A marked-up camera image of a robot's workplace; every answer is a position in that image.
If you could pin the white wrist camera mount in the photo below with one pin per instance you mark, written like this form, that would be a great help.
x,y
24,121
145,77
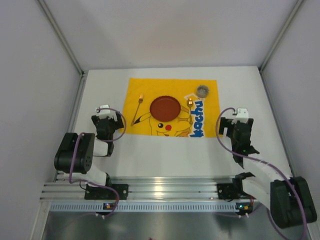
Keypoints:
x,y
241,115
105,112

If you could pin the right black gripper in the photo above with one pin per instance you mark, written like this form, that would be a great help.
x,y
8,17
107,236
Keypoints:
x,y
236,124

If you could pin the yellow Pikachu placemat cloth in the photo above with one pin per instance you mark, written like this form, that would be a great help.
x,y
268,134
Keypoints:
x,y
204,111

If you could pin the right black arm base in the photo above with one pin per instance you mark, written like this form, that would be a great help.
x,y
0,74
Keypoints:
x,y
229,192

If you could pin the aluminium mounting rail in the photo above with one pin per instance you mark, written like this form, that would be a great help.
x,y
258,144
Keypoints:
x,y
143,189

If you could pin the red plate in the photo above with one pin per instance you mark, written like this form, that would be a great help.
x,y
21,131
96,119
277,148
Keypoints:
x,y
165,108

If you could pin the right aluminium frame post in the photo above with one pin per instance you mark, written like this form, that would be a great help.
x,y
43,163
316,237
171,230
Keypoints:
x,y
281,34

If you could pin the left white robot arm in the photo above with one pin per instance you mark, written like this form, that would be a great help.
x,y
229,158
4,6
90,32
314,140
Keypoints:
x,y
76,152

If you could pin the perforated cable tray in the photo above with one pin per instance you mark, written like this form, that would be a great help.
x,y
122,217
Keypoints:
x,y
148,207

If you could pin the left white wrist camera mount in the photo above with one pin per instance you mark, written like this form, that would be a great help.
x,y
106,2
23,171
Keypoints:
x,y
105,112

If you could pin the gold spoon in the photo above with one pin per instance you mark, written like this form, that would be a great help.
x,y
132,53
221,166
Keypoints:
x,y
190,104

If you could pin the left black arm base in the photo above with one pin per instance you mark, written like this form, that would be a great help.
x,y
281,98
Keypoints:
x,y
99,193

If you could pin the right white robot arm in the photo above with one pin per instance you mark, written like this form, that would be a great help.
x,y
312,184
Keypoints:
x,y
287,198

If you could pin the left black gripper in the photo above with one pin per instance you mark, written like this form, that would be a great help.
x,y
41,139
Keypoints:
x,y
105,121

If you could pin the copper fork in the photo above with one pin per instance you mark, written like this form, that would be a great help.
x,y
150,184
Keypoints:
x,y
140,101

